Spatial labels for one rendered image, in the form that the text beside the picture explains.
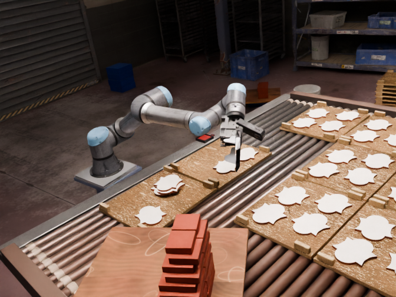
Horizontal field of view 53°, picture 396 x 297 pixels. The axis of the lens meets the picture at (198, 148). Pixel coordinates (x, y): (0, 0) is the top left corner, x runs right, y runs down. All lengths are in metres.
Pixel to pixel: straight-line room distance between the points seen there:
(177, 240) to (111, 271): 0.37
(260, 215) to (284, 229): 0.12
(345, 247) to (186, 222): 0.62
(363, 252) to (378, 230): 0.14
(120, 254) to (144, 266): 0.11
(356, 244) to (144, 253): 0.72
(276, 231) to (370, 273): 0.35
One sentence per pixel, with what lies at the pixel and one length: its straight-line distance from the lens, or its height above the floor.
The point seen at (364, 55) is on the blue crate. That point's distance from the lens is 6.37.
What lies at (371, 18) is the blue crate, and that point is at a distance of 6.31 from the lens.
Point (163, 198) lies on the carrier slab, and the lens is 1.81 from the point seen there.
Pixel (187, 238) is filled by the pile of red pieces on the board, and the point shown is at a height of 1.26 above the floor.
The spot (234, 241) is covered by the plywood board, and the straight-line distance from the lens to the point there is 1.36.
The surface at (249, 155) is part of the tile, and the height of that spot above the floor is 0.95.
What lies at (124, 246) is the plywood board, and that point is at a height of 1.04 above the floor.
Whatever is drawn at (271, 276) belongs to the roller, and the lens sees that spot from 1.42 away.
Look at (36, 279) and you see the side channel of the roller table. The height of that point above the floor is 0.95.
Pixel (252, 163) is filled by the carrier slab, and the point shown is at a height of 0.94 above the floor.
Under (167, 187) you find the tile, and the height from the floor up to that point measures 0.98.
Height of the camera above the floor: 1.91
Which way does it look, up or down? 26 degrees down
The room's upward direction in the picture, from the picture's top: 8 degrees counter-clockwise
